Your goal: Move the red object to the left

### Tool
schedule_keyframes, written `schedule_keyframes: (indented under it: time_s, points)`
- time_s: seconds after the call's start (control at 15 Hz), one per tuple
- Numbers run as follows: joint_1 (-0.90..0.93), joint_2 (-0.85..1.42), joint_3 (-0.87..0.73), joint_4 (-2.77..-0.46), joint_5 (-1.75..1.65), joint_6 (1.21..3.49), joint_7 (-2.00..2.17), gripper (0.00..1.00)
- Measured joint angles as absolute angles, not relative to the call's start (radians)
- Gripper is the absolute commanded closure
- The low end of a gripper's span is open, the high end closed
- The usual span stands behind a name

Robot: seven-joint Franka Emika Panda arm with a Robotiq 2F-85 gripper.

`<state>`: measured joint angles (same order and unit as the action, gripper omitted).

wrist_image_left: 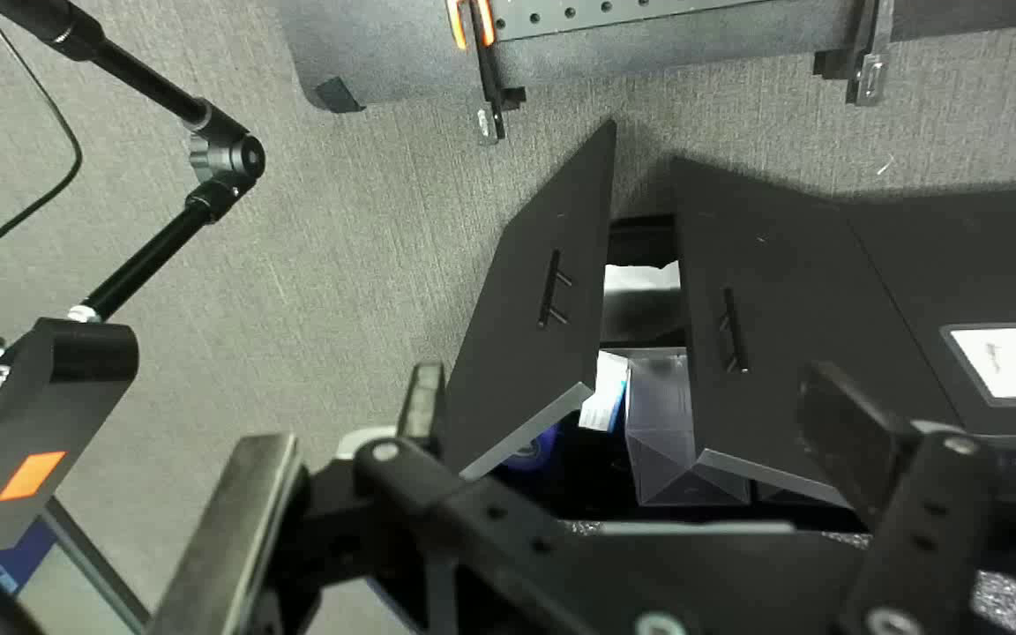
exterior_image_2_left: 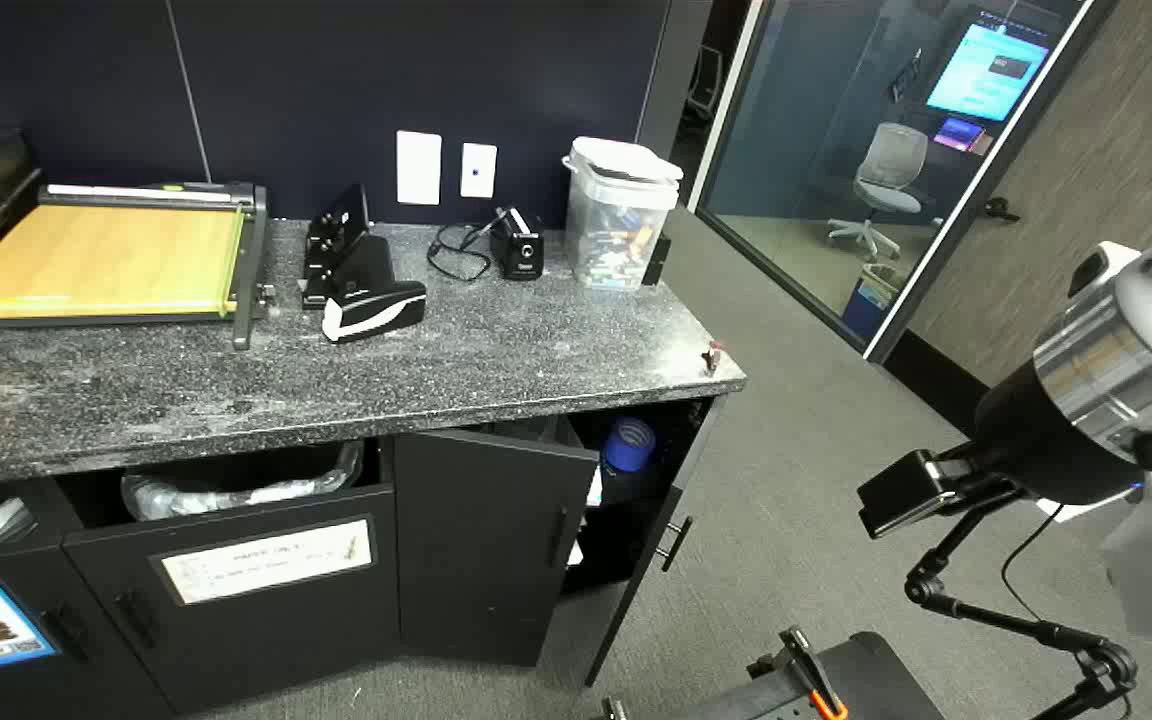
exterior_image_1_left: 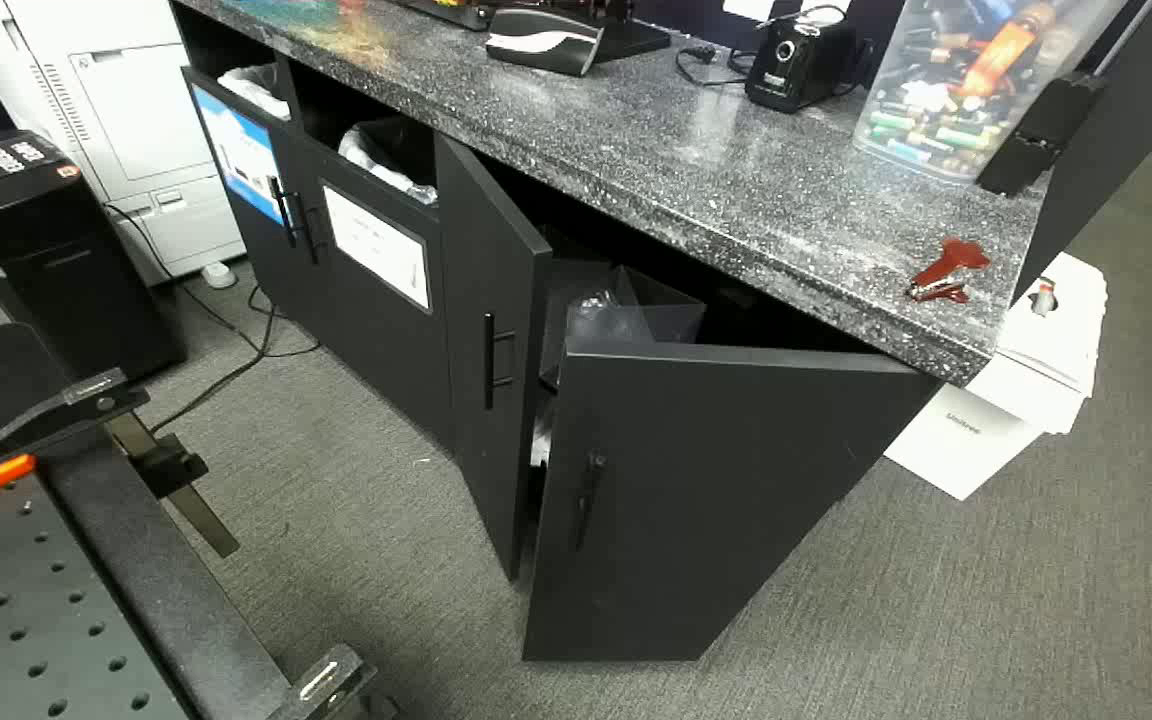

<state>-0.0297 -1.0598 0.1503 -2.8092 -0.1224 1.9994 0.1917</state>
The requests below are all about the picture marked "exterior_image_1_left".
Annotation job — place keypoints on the red object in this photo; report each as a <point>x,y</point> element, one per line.
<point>944,276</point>

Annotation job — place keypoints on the black open cabinet door middle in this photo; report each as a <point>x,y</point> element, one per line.
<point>495,264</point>

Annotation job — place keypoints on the black open cabinet door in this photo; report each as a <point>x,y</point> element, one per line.
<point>686,475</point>
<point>495,264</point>

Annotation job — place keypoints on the black open cabinet door right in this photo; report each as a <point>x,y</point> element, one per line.
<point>686,475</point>

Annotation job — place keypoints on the black bin drawer white label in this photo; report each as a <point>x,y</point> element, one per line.
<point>368,188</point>

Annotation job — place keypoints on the black and white stapler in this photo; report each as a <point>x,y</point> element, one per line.
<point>538,39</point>

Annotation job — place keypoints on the black bin drawer blue label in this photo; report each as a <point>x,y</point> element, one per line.
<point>251,162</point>

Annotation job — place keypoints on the black electric pencil sharpener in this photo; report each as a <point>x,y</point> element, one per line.
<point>801,60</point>

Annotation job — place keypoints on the clear plastic container with items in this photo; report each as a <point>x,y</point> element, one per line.
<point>960,72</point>

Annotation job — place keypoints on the white cabinet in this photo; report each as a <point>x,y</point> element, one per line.
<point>107,87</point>

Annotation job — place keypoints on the black perforated robot table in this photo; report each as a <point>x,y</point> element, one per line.
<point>107,613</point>

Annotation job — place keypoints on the black paper shredder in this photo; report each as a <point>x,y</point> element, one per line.
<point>64,275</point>

